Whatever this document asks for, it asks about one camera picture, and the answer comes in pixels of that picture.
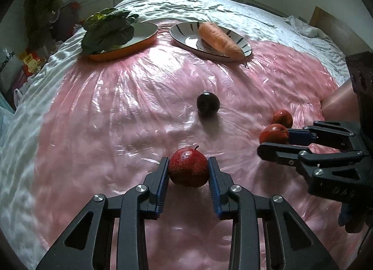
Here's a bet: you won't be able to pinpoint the orange rimmed plate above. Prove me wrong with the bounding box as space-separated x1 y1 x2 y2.
88 22 159 62

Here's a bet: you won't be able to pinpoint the small red fruit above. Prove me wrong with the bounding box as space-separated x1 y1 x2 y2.
273 109 293 128

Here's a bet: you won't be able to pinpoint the wooden headboard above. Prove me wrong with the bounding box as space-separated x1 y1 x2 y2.
309 6 372 55

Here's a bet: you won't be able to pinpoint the white bed sheet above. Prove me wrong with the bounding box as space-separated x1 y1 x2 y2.
1 0 348 269

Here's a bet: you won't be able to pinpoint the pink plastic sheet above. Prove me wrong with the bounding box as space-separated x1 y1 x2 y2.
32 21 360 269

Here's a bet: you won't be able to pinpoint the red yellow package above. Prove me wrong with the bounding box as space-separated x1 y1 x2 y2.
19 51 44 77

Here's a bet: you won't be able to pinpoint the carrot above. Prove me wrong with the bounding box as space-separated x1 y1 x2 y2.
198 22 246 61

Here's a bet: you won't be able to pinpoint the white patterned plate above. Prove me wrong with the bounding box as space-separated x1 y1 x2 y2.
169 21 252 62

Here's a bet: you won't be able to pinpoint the hanging brown clothes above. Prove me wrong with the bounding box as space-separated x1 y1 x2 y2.
24 0 59 48

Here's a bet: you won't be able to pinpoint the dark plum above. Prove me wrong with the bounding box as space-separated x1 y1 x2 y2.
197 92 220 117

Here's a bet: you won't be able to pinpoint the green leafy vegetable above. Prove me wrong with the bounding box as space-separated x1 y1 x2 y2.
81 8 139 55

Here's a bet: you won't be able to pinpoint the small red apple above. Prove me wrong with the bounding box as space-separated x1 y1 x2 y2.
259 124 290 144

